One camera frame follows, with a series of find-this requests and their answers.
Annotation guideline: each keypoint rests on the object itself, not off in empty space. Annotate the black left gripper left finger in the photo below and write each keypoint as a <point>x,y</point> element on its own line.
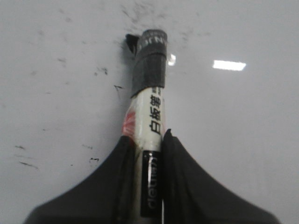
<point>104,197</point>

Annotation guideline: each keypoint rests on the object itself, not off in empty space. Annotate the black and white whiteboard marker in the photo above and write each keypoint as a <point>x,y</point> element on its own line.
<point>145,123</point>

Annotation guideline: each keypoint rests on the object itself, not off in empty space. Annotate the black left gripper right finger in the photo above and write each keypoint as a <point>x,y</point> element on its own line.
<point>192,196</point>

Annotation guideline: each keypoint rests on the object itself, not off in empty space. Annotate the white whiteboard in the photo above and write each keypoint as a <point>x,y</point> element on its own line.
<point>231,93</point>

